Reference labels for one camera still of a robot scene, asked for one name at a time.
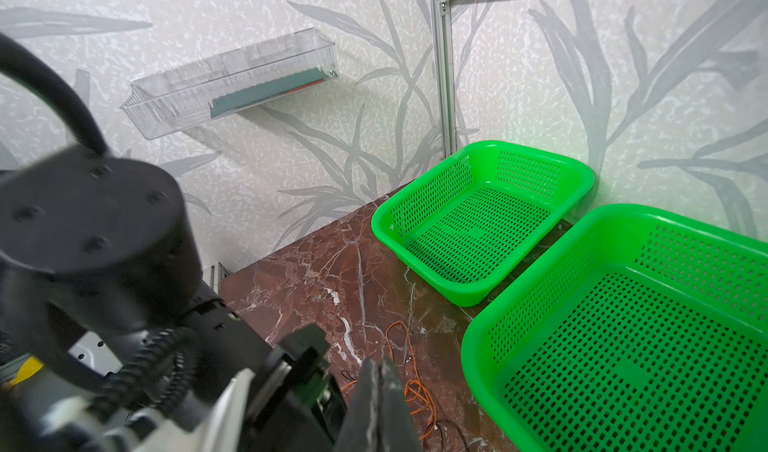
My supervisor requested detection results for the left green plastic basket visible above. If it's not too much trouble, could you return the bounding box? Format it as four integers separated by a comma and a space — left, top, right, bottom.
371, 140, 596, 307

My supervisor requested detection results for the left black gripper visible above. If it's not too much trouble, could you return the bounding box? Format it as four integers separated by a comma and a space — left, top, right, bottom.
197, 322, 349, 452

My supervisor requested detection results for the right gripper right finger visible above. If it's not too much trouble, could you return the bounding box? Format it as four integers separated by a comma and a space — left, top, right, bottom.
379, 357, 423, 452

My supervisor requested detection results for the orange cable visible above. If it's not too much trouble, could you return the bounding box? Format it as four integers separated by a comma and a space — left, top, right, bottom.
338, 319, 469, 452

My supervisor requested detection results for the green plastic basket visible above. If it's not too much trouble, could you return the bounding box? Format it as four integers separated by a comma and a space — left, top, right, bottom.
460, 203, 768, 452
371, 140, 596, 307

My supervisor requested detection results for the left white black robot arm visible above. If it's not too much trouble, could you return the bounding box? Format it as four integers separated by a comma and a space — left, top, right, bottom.
1, 37, 346, 451

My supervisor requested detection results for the middle green plastic basket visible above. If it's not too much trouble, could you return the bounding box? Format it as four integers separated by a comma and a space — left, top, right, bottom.
460, 203, 768, 452

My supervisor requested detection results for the clear acrylic wall tray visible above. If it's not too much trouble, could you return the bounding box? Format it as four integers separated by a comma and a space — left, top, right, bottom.
121, 28, 338, 140

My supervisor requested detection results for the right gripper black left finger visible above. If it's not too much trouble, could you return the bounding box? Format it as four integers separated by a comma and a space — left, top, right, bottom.
332, 358, 384, 452

